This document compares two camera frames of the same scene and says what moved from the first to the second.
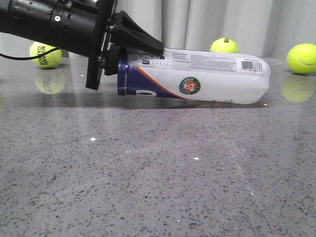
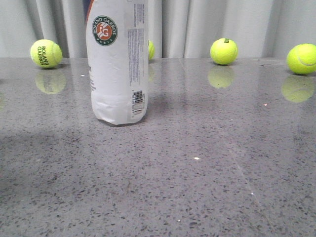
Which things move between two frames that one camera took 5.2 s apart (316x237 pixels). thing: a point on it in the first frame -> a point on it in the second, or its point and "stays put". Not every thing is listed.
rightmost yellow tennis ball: [301, 58] stays put
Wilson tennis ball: [224, 45] stays put
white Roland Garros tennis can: [194, 75] -> [117, 40]
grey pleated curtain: [271, 27] stays put
